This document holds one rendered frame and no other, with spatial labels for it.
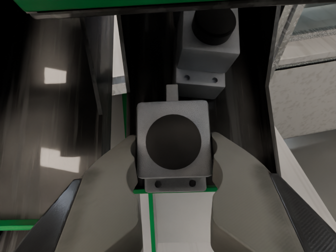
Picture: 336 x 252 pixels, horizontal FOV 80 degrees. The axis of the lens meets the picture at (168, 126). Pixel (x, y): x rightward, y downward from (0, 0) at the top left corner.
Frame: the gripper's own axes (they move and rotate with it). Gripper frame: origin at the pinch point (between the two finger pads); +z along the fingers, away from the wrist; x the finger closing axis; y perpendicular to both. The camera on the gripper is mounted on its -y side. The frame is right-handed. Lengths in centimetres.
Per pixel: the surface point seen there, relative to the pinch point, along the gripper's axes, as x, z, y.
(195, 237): 3.0, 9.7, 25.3
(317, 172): 99, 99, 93
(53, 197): -10.9, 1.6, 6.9
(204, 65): 2.6, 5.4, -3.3
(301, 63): 56, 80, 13
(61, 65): -11.2, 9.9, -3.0
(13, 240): -29.9, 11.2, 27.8
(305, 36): 58, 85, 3
